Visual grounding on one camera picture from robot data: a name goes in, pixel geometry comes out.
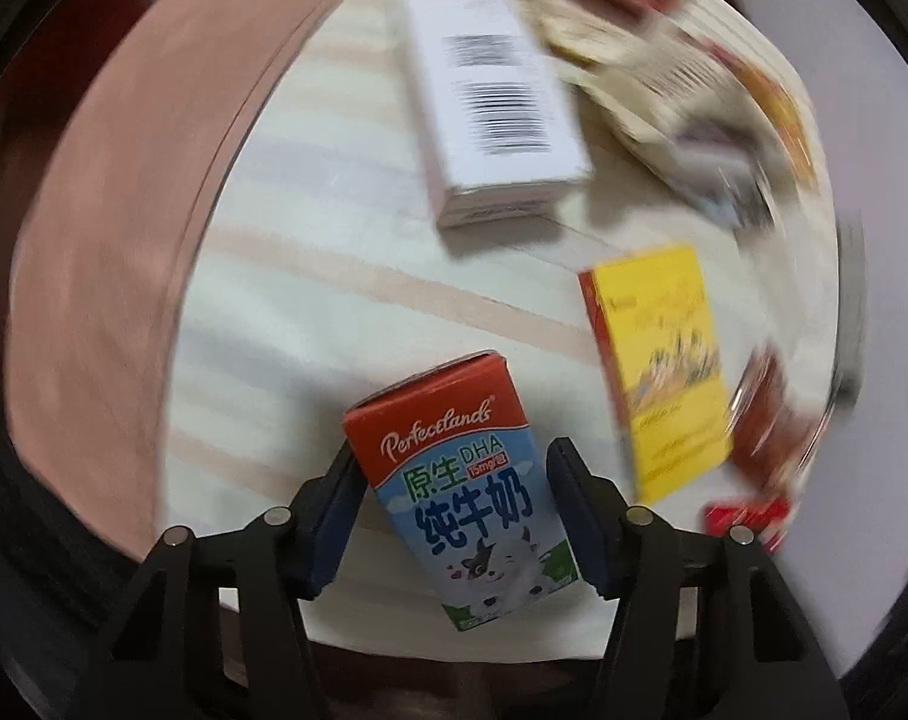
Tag brown red snack wrapper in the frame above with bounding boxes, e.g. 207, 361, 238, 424
729, 346, 820, 497

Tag Perfectlands milk carton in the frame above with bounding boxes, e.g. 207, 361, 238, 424
343, 351, 579, 632

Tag orange yellow snack packet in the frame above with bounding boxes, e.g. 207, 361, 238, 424
709, 44, 817, 188

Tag beige chocolate biscuit wrapper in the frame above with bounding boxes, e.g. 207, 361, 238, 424
520, 0, 786, 231

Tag yellow red box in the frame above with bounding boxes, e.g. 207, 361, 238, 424
577, 245, 732, 504

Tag white barcode box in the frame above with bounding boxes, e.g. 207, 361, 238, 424
397, 0, 592, 227

